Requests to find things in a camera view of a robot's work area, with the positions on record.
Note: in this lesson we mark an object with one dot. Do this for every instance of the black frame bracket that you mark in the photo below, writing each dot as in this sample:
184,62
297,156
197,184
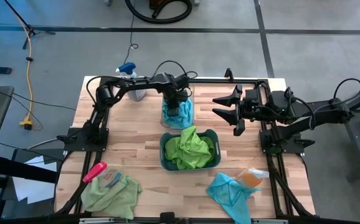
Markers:
229,73

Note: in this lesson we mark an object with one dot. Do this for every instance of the blue-headed clear spray bottle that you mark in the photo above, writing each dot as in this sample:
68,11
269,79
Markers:
127,68

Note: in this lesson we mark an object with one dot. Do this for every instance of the black tripod stand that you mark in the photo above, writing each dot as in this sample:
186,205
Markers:
21,18

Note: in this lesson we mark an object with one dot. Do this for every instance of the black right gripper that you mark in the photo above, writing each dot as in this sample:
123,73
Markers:
251,109

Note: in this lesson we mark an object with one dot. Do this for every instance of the green microfiber towel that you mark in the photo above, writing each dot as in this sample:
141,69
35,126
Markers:
117,199
210,149
192,146
171,149

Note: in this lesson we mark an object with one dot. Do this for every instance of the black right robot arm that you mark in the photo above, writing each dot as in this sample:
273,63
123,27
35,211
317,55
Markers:
323,113

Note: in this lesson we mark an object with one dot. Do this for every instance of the red-headed spray bottle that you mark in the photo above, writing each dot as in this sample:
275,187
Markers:
94,171

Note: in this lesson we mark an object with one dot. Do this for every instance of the blue microfiber towel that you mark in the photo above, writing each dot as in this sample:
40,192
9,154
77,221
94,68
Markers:
230,193
180,123
186,107

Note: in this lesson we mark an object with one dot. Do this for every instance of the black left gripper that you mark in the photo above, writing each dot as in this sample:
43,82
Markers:
175,91

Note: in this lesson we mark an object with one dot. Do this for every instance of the orange liquid bottle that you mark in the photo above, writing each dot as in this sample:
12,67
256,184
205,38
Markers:
248,180

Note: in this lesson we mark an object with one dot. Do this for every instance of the black aluminium table frame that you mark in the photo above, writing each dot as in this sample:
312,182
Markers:
217,81

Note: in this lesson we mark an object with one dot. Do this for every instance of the silver metal bracket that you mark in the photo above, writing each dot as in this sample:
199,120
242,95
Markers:
270,221
96,221

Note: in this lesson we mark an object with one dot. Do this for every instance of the white paper sheet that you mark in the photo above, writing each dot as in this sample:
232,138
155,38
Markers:
33,186

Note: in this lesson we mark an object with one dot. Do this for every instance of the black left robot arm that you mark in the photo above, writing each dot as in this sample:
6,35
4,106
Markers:
105,96

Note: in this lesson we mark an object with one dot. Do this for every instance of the teal plastic basket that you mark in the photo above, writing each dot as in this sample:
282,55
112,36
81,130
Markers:
218,149

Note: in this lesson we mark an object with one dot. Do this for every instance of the black table-level camera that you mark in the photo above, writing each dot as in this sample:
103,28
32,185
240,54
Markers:
167,217

